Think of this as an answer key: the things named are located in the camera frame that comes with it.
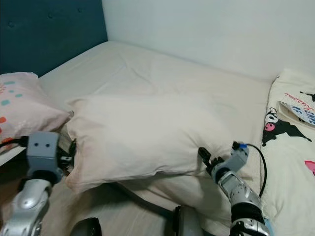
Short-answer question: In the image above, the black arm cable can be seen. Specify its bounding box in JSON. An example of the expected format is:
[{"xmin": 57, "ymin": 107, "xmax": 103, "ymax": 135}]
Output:
[
  {"xmin": 0, "ymin": 136, "xmax": 29, "ymax": 149},
  {"xmin": 233, "ymin": 141, "xmax": 268, "ymax": 197}
]

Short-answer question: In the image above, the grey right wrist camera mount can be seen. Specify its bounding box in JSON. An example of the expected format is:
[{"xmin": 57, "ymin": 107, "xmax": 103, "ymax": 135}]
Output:
[{"xmin": 225, "ymin": 142, "xmax": 251, "ymax": 171}]

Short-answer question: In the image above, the cream cartoon print blanket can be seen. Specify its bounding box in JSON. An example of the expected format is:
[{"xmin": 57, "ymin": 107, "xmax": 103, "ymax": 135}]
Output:
[{"xmin": 260, "ymin": 68, "xmax": 315, "ymax": 236}]

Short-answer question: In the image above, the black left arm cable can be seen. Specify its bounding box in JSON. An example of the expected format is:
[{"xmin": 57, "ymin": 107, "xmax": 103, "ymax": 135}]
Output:
[{"xmin": 0, "ymin": 136, "xmax": 29, "ymax": 149}]

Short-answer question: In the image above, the cream white pillow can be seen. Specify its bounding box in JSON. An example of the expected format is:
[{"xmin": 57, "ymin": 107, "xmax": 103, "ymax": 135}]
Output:
[{"xmin": 64, "ymin": 93, "xmax": 252, "ymax": 194}]

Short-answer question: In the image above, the black right robot leg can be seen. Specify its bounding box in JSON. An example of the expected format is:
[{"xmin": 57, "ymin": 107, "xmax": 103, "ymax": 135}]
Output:
[{"xmin": 173, "ymin": 205, "xmax": 203, "ymax": 236}]

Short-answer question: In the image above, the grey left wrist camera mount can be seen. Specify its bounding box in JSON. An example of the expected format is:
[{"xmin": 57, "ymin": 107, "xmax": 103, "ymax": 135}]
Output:
[{"xmin": 26, "ymin": 131, "xmax": 61, "ymax": 173}]

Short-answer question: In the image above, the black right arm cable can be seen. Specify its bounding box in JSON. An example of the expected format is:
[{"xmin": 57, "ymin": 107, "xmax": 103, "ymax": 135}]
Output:
[{"xmin": 233, "ymin": 141, "xmax": 268, "ymax": 197}]

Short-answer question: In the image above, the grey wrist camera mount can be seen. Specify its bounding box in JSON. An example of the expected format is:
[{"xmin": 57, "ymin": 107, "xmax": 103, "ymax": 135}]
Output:
[
  {"xmin": 26, "ymin": 131, "xmax": 61, "ymax": 173},
  {"xmin": 225, "ymin": 142, "xmax": 251, "ymax": 171}
]

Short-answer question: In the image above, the black robot leg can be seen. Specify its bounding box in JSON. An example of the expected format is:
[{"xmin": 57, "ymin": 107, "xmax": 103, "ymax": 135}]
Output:
[
  {"xmin": 71, "ymin": 217, "xmax": 103, "ymax": 236},
  {"xmin": 173, "ymin": 205, "xmax": 203, "ymax": 236}
]

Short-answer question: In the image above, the teal upholstered headboard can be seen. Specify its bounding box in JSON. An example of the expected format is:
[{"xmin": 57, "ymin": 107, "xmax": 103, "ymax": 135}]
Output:
[{"xmin": 0, "ymin": 0, "xmax": 109, "ymax": 77}]

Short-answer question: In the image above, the bed with cream sheet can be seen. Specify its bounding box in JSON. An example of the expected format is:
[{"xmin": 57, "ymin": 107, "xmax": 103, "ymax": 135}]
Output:
[{"xmin": 0, "ymin": 40, "xmax": 315, "ymax": 236}]

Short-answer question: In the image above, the pink patterned pillow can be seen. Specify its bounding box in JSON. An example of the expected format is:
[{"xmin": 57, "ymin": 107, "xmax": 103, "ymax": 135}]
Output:
[{"xmin": 0, "ymin": 72, "xmax": 72, "ymax": 141}]

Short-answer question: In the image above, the blue white printed tag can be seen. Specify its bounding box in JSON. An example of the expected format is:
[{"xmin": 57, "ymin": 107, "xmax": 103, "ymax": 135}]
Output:
[{"xmin": 277, "ymin": 100, "xmax": 315, "ymax": 126}]

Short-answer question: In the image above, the black left robot leg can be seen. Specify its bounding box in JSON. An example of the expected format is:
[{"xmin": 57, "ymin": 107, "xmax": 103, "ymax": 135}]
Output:
[{"xmin": 71, "ymin": 217, "xmax": 103, "ymax": 236}]

